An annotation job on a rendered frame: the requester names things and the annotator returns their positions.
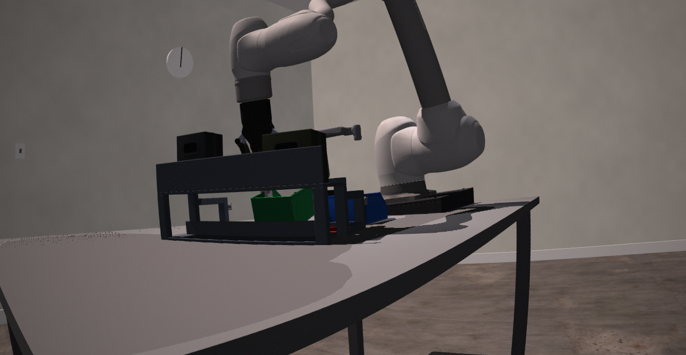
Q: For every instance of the green bin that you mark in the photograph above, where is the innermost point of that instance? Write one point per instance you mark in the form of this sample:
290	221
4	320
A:
298	206

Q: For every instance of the blue bin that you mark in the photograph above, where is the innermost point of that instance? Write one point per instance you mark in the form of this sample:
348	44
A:
376	209

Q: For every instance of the olive green tool case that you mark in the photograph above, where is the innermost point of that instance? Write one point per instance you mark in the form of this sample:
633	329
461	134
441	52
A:
295	139

